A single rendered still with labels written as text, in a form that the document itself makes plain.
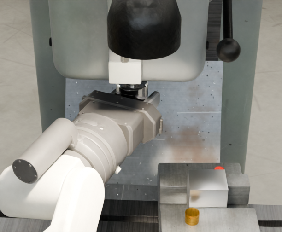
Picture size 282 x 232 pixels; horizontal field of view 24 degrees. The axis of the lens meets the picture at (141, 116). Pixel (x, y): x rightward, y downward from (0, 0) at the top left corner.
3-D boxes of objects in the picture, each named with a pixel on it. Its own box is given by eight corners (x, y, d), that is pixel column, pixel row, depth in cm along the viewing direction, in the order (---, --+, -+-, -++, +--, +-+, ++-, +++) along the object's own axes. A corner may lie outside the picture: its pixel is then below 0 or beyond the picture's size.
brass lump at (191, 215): (199, 225, 102) (200, 217, 101) (185, 225, 102) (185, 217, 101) (198, 216, 104) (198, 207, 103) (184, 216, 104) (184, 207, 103)
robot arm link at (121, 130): (164, 95, 92) (127, 140, 83) (162, 152, 97) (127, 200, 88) (83, 76, 96) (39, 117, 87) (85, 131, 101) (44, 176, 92)
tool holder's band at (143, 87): (117, 78, 100) (116, 72, 99) (148, 78, 99) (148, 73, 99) (114, 95, 96) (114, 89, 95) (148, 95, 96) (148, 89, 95)
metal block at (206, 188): (226, 218, 107) (228, 189, 104) (188, 218, 107) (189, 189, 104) (222, 197, 112) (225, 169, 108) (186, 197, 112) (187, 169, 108)
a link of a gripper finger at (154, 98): (154, 105, 101) (138, 125, 97) (155, 87, 100) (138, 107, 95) (164, 107, 101) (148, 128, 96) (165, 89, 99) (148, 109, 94)
